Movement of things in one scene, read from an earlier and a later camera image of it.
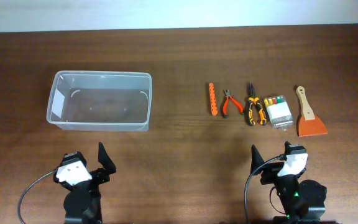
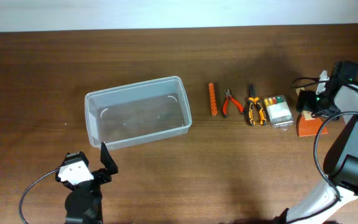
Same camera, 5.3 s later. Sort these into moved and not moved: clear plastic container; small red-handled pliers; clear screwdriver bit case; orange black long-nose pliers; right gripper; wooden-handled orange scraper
Moved: clear plastic container; right gripper
Not moved: wooden-handled orange scraper; orange black long-nose pliers; clear screwdriver bit case; small red-handled pliers
